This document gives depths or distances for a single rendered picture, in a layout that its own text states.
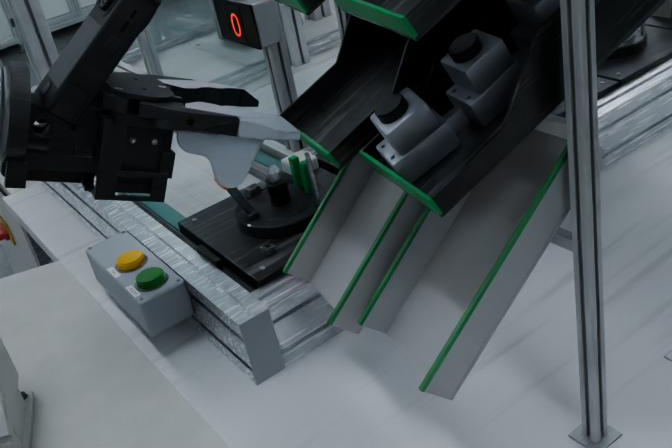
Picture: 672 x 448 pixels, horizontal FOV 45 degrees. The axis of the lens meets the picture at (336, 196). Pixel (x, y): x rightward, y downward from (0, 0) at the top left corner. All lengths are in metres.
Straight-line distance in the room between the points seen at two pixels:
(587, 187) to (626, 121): 0.71
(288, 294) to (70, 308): 0.44
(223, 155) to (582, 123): 0.30
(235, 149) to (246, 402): 0.51
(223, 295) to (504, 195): 0.42
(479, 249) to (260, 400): 0.37
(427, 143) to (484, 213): 0.15
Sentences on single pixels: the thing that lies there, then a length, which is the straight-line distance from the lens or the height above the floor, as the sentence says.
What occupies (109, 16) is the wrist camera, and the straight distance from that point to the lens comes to 0.60.
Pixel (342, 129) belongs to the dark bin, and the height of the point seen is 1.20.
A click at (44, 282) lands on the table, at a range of 1.47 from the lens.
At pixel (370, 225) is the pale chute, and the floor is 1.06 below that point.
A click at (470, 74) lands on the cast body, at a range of 0.73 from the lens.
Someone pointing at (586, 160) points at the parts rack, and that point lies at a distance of 0.74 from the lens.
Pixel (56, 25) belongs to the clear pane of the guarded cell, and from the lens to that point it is 2.42.
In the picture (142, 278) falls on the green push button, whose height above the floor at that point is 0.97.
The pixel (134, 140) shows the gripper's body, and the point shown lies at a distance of 0.61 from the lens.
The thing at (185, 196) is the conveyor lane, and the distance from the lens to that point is 1.46.
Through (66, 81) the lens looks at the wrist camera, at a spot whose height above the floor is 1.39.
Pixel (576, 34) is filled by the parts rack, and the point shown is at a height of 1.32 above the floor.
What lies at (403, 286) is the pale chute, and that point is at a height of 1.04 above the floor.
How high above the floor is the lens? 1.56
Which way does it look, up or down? 29 degrees down
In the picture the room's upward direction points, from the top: 12 degrees counter-clockwise
